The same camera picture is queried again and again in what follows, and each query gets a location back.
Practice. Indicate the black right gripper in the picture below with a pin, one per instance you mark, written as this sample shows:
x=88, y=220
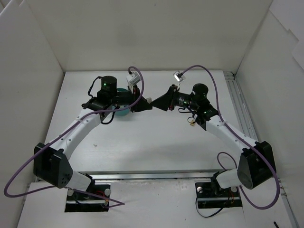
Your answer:
x=172, y=99

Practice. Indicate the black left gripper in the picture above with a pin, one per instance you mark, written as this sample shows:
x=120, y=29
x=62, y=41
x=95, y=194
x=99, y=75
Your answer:
x=136, y=99

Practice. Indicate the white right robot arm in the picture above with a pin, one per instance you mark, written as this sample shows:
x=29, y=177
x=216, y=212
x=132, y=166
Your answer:
x=255, y=159

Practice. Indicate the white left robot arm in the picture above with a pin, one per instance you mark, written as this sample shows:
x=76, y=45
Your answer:
x=51, y=162

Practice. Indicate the teal round desk organizer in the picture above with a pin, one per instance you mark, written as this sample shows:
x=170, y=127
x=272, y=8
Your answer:
x=126, y=111

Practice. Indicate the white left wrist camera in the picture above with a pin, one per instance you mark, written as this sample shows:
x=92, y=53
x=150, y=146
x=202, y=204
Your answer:
x=133, y=79

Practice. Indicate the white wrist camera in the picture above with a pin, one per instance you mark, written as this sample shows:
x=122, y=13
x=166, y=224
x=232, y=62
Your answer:
x=179, y=76
x=133, y=79

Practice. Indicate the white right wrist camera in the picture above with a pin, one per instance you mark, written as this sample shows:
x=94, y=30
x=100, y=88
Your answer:
x=179, y=76

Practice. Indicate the aluminium front rail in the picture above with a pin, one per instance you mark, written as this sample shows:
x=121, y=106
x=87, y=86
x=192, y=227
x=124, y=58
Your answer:
x=142, y=174

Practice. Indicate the aluminium rail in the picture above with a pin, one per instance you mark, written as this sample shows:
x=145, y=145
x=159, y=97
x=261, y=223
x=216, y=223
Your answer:
x=246, y=124
x=142, y=174

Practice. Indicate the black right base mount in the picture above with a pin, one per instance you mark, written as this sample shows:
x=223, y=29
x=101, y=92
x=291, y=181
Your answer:
x=208, y=198

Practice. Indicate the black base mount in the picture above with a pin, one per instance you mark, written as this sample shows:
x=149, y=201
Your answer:
x=79, y=202
x=208, y=198

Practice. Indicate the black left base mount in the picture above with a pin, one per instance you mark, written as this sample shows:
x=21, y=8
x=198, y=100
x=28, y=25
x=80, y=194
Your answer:
x=79, y=202

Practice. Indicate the aluminium right rail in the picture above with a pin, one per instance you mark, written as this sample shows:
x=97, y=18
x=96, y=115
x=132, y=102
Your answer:
x=246, y=124

